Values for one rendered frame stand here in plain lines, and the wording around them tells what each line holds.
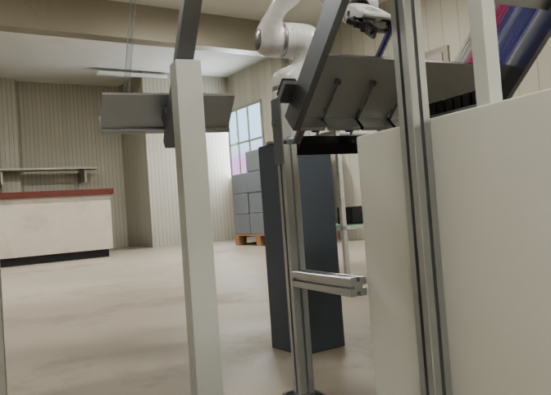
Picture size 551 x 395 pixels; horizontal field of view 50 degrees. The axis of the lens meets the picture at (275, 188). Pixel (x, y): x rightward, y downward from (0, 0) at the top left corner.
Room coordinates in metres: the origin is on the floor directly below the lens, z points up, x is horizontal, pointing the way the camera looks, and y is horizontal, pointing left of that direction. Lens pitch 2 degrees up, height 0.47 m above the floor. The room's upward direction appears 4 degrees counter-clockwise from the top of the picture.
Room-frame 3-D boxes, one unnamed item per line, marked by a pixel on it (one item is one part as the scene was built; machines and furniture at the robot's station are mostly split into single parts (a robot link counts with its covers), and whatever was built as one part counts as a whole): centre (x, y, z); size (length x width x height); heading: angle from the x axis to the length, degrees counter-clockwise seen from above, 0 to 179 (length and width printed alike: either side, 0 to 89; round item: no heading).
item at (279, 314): (2.04, -0.07, 0.35); 0.18 x 0.18 x 0.70; 33
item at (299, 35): (2.05, -0.10, 1.00); 0.19 x 0.12 x 0.24; 111
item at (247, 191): (8.40, -0.08, 0.66); 1.31 x 0.88 x 1.33; 33
